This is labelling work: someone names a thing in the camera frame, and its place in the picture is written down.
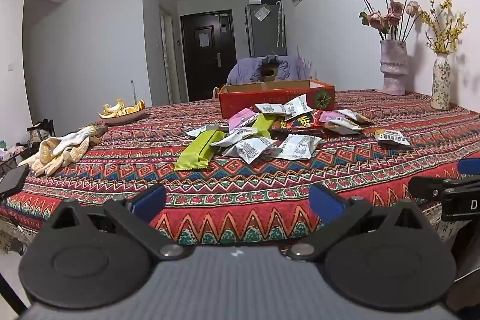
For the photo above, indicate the green snack packet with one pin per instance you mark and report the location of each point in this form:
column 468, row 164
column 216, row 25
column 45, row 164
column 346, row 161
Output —
column 197, row 151
column 264, row 123

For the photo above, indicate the purple wall stickers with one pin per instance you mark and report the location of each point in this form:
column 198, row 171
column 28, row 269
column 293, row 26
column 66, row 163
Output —
column 304, row 63

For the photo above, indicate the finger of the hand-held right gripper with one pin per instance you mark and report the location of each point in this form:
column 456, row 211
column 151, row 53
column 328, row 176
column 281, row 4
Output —
column 470, row 166
column 427, row 188

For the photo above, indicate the pile of white packets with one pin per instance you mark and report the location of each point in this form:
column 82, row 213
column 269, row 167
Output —
column 255, row 149

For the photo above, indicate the red cardboard box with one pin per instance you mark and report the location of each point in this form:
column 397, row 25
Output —
column 262, row 99

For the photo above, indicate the dark bag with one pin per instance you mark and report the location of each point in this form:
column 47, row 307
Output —
column 39, row 134

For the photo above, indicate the white knit glove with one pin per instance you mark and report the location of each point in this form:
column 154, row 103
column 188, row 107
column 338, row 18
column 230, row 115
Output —
column 80, row 135
column 56, row 155

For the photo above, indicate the dried pink roses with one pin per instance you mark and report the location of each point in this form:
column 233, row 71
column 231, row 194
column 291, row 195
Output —
column 392, row 10

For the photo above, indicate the pink snack packet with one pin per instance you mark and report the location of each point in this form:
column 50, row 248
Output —
column 242, row 117
column 332, row 116

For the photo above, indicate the thin metal stick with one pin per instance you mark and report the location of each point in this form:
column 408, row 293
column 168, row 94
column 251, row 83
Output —
column 133, row 93

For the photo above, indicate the floral white vase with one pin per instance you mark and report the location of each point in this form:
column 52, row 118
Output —
column 441, row 84

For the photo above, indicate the orange printed snack bag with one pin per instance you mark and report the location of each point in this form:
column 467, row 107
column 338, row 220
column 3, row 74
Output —
column 303, row 122

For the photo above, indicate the oval plate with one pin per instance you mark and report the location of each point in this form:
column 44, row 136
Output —
column 125, row 117

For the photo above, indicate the black smartphone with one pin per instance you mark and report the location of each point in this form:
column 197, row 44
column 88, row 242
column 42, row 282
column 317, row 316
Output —
column 13, row 179

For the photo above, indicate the pink textured vase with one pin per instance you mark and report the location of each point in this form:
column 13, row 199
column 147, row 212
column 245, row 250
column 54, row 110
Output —
column 393, row 69

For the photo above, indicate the grey refrigerator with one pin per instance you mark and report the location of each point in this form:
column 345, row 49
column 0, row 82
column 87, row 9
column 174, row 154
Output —
column 262, row 39

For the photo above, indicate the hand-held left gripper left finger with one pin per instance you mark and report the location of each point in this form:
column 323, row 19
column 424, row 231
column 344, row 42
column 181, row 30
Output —
column 150, row 200

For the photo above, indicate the white golden snack packet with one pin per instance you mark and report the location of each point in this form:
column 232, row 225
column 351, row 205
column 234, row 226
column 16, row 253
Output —
column 392, row 138

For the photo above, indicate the patterned red tablecloth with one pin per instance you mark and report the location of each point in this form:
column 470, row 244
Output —
column 262, row 185

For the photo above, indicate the black entrance door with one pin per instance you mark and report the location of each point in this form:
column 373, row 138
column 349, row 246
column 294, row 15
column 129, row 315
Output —
column 208, row 80

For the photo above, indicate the yellow flower sprigs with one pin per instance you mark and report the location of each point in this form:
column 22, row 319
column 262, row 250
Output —
column 446, row 27

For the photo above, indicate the purple jacket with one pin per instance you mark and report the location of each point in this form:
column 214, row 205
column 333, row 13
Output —
column 243, row 70

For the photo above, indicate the white folded umbrella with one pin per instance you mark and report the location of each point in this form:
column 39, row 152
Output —
column 279, row 24

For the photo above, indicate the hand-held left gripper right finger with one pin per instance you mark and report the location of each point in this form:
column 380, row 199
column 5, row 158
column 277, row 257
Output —
column 325, row 203

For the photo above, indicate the white paper notice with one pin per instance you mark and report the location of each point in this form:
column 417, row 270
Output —
column 204, row 39

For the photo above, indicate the plate of fruit peels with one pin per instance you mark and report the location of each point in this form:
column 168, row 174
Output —
column 120, row 109

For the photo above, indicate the brown chair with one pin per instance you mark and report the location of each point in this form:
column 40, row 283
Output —
column 270, row 74

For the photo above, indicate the glass interior door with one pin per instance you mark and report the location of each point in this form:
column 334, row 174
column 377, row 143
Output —
column 168, row 57

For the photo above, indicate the crumpled paper sheet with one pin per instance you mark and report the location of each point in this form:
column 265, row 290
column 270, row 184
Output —
column 262, row 13

